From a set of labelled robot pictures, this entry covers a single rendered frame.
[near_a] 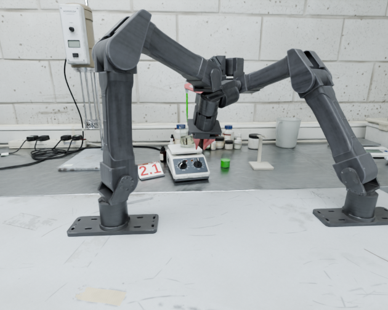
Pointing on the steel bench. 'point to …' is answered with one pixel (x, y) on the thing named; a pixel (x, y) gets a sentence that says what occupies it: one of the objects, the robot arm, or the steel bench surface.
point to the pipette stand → (260, 158)
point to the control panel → (189, 165)
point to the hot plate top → (182, 149)
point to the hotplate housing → (186, 173)
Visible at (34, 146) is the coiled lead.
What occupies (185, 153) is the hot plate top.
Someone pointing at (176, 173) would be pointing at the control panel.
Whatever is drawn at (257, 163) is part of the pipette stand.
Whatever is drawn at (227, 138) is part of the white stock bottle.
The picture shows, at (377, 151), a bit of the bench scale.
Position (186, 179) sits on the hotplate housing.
